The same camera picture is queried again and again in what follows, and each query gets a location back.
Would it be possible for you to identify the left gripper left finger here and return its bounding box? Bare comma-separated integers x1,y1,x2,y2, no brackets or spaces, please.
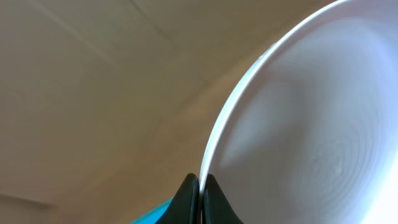
155,173,199,224

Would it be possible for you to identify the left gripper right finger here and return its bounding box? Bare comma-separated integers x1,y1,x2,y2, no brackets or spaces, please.
202,174,243,224

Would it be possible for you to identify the teal plastic tray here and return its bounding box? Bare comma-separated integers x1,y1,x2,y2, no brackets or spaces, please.
129,198,173,224

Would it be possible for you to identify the white round plate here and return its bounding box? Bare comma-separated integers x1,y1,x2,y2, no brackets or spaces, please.
200,0,397,223

